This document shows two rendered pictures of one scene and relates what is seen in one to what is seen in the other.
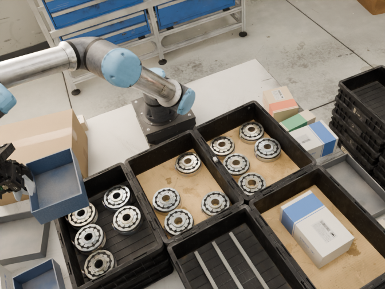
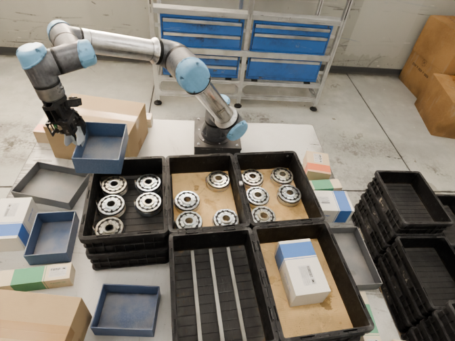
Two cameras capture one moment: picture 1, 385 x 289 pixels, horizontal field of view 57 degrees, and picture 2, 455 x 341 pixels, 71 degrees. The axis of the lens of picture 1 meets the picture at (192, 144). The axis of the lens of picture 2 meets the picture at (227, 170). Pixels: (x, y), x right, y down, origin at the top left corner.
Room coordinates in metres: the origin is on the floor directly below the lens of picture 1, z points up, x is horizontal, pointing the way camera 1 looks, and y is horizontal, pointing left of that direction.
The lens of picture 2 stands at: (-0.09, -0.08, 1.89)
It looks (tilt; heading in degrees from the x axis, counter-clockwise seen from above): 45 degrees down; 5
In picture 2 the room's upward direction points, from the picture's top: 7 degrees clockwise
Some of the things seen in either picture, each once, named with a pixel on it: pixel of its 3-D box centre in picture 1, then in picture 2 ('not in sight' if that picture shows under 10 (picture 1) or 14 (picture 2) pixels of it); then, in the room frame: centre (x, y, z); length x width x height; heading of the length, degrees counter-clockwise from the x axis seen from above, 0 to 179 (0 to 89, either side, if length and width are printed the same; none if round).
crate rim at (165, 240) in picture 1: (180, 181); (204, 189); (0.74, 0.07, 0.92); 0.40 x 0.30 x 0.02; 19
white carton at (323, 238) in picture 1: (314, 228); (300, 271); (0.49, -0.33, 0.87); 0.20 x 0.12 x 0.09; 20
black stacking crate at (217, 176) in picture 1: (182, 189); (204, 197); (0.74, 0.07, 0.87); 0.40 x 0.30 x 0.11; 19
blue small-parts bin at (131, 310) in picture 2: not in sight; (128, 309); (0.29, 0.23, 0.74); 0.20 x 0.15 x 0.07; 100
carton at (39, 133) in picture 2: not in sight; (53, 128); (1.12, 0.99, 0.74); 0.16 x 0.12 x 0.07; 8
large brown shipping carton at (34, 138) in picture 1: (36, 156); (101, 129); (1.12, 0.70, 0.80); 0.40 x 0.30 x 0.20; 94
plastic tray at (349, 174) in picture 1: (348, 190); (344, 256); (0.69, -0.56, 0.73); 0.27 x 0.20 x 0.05; 15
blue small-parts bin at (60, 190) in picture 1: (56, 184); (102, 147); (0.70, 0.44, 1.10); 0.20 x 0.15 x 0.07; 15
